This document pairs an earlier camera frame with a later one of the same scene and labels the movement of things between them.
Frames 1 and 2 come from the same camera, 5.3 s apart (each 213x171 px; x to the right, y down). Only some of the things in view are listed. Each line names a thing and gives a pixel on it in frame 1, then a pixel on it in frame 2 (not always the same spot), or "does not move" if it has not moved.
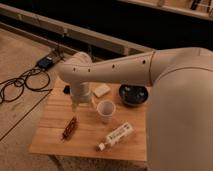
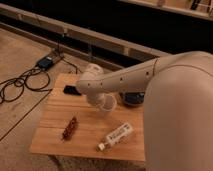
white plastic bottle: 115,136 does not move
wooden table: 107,129 does not move
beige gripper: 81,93 -> 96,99
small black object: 66,89 does not move
